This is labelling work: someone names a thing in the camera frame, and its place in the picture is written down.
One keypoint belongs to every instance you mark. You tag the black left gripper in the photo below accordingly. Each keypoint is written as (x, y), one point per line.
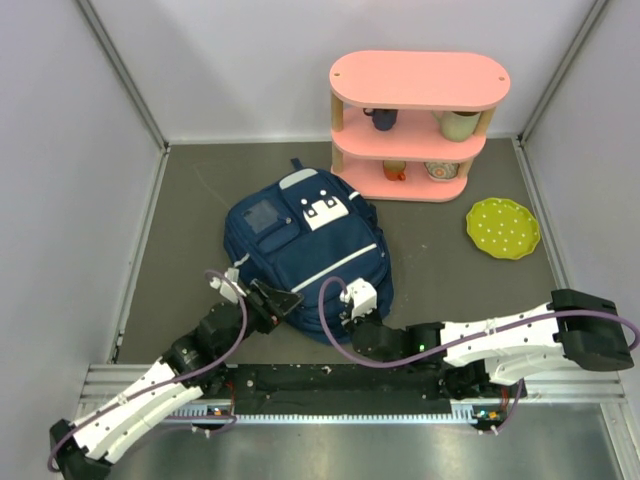
(277, 304)

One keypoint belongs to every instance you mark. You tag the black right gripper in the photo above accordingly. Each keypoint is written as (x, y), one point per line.
(373, 313)

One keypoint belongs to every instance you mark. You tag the navy blue backpack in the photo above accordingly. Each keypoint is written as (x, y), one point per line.
(299, 231)

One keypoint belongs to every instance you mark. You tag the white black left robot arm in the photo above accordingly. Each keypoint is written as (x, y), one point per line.
(193, 366)

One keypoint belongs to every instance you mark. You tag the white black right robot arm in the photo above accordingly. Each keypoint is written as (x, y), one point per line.
(573, 329)

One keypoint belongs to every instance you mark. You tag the orange cup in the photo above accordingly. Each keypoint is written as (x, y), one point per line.
(394, 170)

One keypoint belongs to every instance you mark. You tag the green polka dot plate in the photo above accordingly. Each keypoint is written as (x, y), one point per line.
(502, 228)

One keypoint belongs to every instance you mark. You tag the patterned flower-shaped bowl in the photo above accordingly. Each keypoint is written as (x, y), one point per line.
(441, 171)

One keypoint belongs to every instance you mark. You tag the dark blue mug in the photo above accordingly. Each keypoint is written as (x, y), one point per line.
(382, 119)

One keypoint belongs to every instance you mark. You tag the pink three-tier shelf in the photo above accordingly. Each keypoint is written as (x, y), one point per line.
(415, 84)

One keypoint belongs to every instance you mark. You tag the pale green mug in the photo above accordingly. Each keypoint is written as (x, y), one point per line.
(456, 126)

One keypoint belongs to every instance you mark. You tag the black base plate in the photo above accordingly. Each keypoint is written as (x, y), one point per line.
(337, 389)

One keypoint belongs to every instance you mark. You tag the aluminium frame rail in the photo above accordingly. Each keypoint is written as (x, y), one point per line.
(568, 385)

